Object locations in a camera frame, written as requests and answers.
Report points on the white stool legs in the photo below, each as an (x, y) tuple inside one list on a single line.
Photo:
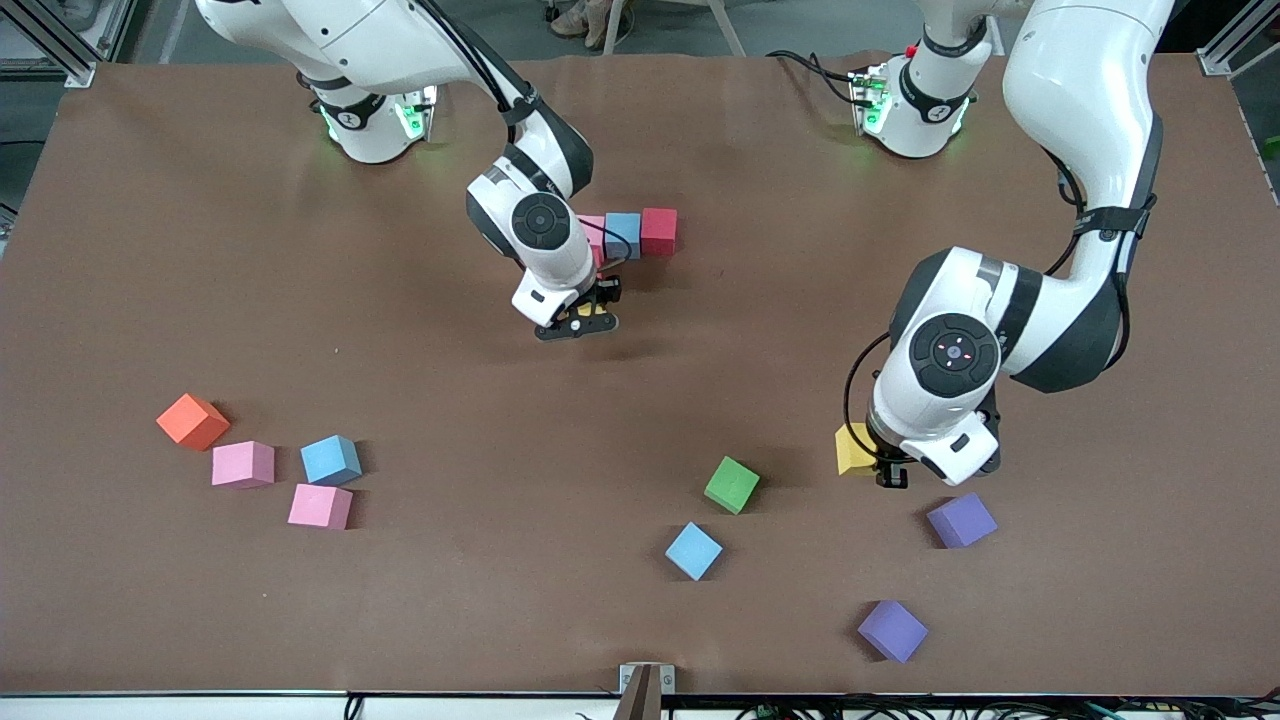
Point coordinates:
[(730, 30)]

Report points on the orange foam block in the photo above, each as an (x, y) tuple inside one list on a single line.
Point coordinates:
[(190, 420)]

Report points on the green foam block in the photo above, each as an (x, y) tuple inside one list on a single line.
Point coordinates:
[(732, 485)]

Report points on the pink foam block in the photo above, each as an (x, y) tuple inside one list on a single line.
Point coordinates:
[(593, 228), (243, 464), (320, 506)]

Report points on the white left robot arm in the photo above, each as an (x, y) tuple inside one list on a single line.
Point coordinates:
[(1080, 100)]

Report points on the beige sneaker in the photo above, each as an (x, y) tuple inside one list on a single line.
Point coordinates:
[(575, 20)]

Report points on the yellow foam block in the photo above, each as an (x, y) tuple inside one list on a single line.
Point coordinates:
[(853, 450), (586, 311)]

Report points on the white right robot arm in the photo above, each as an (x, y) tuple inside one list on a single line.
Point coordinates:
[(560, 270)]

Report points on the aluminium frame profile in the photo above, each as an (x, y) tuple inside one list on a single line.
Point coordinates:
[(1225, 55), (60, 50)]

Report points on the small green object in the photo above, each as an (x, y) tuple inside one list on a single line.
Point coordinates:
[(1272, 148)]

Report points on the brown paper table cover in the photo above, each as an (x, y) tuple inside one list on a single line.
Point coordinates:
[(500, 620)]

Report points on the blue foam block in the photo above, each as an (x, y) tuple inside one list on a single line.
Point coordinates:
[(623, 236), (331, 460), (693, 551)]

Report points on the purple foam block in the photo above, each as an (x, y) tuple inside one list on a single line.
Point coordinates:
[(892, 631), (961, 520)]

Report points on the red foam block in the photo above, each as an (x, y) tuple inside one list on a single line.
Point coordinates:
[(659, 231), (598, 256)]

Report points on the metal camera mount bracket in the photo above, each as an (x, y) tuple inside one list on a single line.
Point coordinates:
[(645, 690)]

